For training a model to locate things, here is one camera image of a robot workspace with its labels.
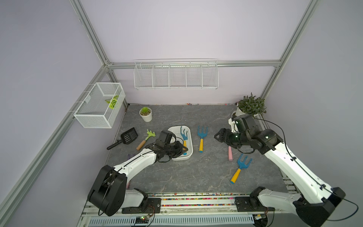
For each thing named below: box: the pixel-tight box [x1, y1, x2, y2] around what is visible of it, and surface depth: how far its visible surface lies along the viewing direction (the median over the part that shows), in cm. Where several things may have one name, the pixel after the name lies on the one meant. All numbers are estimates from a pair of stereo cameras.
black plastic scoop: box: [106, 127, 139, 150], surface depth 103 cm
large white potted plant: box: [234, 92, 267, 117], surface depth 96 cm
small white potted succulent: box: [138, 106, 153, 123], surface depth 107 cm
